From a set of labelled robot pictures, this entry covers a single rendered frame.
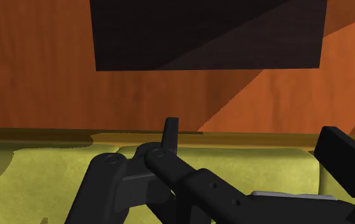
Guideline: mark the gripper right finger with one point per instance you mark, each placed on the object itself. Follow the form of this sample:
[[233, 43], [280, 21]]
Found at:
[[342, 158]]

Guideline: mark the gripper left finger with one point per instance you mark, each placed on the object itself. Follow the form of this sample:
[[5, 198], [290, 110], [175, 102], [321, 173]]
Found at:
[[177, 173]]

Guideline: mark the yellow-green sofa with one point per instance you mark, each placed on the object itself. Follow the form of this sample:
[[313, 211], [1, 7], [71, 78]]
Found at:
[[47, 186]]

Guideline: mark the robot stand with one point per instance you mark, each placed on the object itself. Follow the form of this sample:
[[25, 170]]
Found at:
[[171, 34]]

